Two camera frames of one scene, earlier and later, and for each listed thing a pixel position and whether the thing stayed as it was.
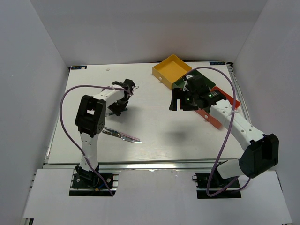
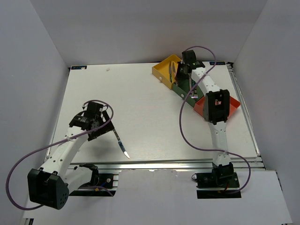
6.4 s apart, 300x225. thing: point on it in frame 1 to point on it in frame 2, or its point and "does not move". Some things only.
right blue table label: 217,63 does not move
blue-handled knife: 123,134 to 174,70
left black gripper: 117,110 to 107,128
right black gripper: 179,94 to 179,76
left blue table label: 78,67 does not move
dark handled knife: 119,135 to 120,144
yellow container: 170,70 does not move
